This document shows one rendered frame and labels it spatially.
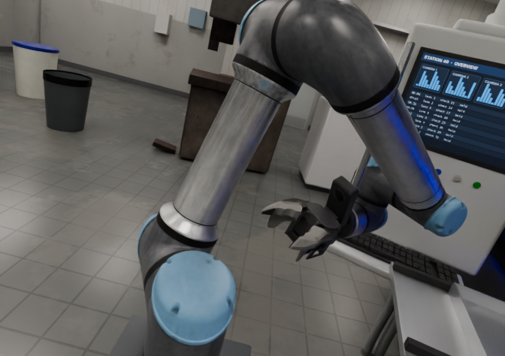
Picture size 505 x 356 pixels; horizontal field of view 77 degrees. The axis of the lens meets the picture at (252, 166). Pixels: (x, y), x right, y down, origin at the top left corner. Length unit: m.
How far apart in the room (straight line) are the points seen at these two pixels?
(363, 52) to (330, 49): 0.04
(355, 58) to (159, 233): 0.39
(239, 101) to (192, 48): 7.22
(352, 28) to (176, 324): 0.42
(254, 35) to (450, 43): 0.84
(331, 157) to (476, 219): 2.60
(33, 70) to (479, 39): 5.07
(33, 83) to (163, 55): 3.30
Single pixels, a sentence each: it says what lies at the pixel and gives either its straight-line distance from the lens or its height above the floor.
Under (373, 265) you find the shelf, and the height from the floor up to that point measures 0.80.
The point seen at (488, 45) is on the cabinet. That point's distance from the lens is 1.24.
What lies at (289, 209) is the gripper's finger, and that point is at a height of 1.08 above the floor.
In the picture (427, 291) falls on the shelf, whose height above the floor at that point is 0.88.
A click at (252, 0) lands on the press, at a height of 1.77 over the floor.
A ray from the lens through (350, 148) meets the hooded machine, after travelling 3.78.
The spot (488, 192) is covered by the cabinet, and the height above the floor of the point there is 1.10.
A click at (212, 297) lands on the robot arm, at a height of 1.01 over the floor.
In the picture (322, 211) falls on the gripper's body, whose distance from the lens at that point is 0.63.
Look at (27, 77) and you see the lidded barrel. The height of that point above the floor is 0.28.
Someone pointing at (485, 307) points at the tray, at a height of 0.88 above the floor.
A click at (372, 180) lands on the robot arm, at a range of 0.73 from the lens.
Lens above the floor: 1.32
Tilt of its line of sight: 19 degrees down
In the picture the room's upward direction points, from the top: 15 degrees clockwise
